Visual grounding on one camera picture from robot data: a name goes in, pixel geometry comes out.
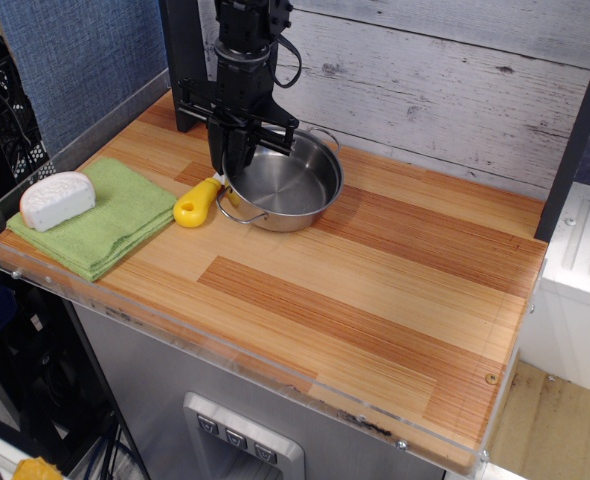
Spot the toy cheese wedge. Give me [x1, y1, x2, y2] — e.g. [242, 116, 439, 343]
[20, 172, 96, 232]

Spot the clear acrylic table guard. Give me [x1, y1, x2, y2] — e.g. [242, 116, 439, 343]
[0, 69, 521, 469]

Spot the green folded cloth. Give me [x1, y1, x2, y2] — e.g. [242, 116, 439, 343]
[7, 158, 176, 281]

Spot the dark support post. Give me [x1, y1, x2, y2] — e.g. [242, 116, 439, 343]
[158, 0, 207, 132]
[534, 80, 590, 242]

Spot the white metal side box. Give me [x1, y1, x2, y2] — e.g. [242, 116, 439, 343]
[518, 183, 590, 390]

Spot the silver dispenser button panel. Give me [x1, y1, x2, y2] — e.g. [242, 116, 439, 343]
[183, 392, 306, 480]

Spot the dark left support post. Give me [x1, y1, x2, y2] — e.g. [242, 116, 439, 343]
[158, 0, 207, 132]

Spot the yellow object bottom left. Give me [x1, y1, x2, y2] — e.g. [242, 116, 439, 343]
[12, 457, 64, 480]

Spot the dark right support post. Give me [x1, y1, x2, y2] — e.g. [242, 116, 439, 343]
[534, 80, 590, 242]

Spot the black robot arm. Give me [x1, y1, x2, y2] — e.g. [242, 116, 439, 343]
[179, 1, 301, 177]

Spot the yellow handled toy knife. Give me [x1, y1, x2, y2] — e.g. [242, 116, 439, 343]
[173, 174, 224, 228]

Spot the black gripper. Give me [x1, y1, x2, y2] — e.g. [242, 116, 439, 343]
[179, 52, 299, 174]

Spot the stainless steel pot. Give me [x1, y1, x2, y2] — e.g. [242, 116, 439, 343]
[216, 127, 344, 232]

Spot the black plastic crate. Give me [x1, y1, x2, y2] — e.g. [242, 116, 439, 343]
[0, 53, 49, 195]

